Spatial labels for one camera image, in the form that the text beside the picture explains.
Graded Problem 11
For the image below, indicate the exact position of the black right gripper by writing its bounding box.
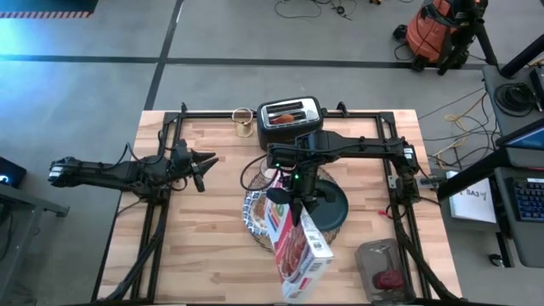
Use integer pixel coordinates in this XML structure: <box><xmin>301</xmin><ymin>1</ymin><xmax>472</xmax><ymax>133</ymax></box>
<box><xmin>266</xmin><ymin>165</ymin><xmax>337</xmax><ymax>227</ymax></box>

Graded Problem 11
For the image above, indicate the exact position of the black aluminium table frame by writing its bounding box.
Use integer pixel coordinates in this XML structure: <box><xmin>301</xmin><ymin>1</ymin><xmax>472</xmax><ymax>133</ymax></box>
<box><xmin>91</xmin><ymin>101</ymin><xmax>462</xmax><ymax>305</ymax></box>

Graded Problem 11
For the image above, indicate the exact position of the clear plastic container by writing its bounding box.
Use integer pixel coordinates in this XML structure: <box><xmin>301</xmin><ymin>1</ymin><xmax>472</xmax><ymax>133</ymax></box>
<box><xmin>354</xmin><ymin>237</ymin><xmax>417</xmax><ymax>303</ymax></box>

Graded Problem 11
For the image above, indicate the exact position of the red white cereal box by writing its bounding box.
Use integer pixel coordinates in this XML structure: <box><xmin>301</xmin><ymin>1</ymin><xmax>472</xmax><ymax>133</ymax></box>
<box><xmin>263</xmin><ymin>199</ymin><xmax>335</xmax><ymax>304</ymax></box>

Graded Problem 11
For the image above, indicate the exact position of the brown cereal heap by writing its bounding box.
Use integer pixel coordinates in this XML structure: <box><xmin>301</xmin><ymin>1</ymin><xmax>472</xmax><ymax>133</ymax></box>
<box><xmin>252</xmin><ymin>197</ymin><xmax>269</xmax><ymax>224</ymax></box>

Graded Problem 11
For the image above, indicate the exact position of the red round fruit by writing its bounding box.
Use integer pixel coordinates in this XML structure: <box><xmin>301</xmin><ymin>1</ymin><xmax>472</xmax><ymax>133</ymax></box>
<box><xmin>372</xmin><ymin>269</ymin><xmax>405</xmax><ymax>292</ymax></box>

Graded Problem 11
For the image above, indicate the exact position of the black two-slot toaster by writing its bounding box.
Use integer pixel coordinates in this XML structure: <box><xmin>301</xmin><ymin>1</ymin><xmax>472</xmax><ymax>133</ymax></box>
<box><xmin>256</xmin><ymin>96</ymin><xmax>328</xmax><ymax>152</ymax></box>

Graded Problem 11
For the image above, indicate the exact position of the yellow cable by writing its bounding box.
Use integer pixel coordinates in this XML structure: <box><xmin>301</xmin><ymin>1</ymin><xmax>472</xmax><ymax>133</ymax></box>
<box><xmin>433</xmin><ymin>91</ymin><xmax>488</xmax><ymax>156</ymax></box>

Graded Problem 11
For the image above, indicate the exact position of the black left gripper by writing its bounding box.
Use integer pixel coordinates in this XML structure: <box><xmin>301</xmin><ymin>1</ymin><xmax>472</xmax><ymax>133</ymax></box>
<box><xmin>171</xmin><ymin>139</ymin><xmax>220</xmax><ymax>193</ymax></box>

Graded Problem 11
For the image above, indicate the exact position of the white paper sheet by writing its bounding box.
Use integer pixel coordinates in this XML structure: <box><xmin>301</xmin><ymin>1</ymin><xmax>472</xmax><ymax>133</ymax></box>
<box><xmin>445</xmin><ymin>170</ymin><xmax>497</xmax><ymax>224</ymax></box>

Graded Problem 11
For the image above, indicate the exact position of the grey metal desk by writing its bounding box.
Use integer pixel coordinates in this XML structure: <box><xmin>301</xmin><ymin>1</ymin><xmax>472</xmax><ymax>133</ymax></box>
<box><xmin>0</xmin><ymin>182</ymin><xmax>70</xmax><ymax>292</ymax></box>

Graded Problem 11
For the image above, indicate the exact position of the dark green plate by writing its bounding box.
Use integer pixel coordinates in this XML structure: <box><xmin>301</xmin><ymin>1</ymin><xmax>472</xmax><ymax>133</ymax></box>
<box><xmin>312</xmin><ymin>178</ymin><xmax>350</xmax><ymax>233</ymax></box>

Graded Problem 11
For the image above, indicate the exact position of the black tripod stand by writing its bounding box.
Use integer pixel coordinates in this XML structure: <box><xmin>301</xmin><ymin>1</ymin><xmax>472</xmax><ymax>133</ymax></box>
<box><xmin>437</xmin><ymin>0</ymin><xmax>499</xmax><ymax>77</ymax></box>

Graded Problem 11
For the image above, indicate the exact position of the round woven straw placemat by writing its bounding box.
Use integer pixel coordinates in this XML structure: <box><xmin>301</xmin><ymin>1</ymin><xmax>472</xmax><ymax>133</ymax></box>
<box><xmin>243</xmin><ymin>162</ymin><xmax>341</xmax><ymax>255</ymax></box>

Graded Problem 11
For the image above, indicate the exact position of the orange shop vacuum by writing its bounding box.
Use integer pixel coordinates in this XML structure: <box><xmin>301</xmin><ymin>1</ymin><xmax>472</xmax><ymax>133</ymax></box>
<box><xmin>403</xmin><ymin>0</ymin><xmax>485</xmax><ymax>71</ymax></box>

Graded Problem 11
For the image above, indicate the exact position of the grey side desk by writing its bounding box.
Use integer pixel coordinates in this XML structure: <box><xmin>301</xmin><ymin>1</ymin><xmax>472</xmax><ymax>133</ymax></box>
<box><xmin>482</xmin><ymin>63</ymin><xmax>544</xmax><ymax>269</ymax></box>

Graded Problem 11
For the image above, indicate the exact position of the blue patterned paper bowl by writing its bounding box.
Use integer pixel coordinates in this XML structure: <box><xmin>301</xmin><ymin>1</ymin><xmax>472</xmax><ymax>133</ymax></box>
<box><xmin>241</xmin><ymin>189</ymin><xmax>274</xmax><ymax>240</ymax></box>

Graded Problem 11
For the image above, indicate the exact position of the black slanted pole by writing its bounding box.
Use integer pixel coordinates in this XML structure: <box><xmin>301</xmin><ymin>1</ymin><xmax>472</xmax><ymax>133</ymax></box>
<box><xmin>499</xmin><ymin>33</ymin><xmax>544</xmax><ymax>79</ymax></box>

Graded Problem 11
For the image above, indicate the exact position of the laptop screen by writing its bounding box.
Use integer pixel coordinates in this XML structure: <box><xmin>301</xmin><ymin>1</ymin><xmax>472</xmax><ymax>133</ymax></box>
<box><xmin>496</xmin><ymin>118</ymin><xmax>544</xmax><ymax>169</ymax></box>

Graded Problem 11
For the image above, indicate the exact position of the glass jar with yellow liquid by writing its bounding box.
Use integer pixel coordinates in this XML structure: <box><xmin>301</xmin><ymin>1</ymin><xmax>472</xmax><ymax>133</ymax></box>
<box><xmin>230</xmin><ymin>106</ymin><xmax>255</xmax><ymax>139</ymax></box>

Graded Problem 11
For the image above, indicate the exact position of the black keyboard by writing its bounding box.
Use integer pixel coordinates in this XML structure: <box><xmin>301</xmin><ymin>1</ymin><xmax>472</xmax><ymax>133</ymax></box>
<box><xmin>512</xmin><ymin>176</ymin><xmax>544</xmax><ymax>223</ymax></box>

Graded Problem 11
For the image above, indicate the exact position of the dark monitor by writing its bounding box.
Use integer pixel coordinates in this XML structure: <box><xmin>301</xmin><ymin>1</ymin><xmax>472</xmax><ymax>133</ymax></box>
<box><xmin>0</xmin><ymin>156</ymin><xmax>27</xmax><ymax>190</ymax></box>

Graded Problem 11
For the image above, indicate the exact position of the loose black floor cable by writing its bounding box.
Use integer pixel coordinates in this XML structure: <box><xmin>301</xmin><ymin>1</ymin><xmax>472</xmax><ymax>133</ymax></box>
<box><xmin>274</xmin><ymin>0</ymin><xmax>356</xmax><ymax>20</ymax></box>

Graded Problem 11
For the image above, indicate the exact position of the coiled black cable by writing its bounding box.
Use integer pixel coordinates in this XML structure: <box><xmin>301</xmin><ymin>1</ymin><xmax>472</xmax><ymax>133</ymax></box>
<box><xmin>494</xmin><ymin>82</ymin><xmax>535</xmax><ymax>113</ymax></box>

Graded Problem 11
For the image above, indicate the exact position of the black hazard-striped mat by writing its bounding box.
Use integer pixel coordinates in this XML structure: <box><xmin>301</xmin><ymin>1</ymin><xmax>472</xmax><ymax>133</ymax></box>
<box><xmin>0</xmin><ymin>0</ymin><xmax>99</xmax><ymax>20</ymax></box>

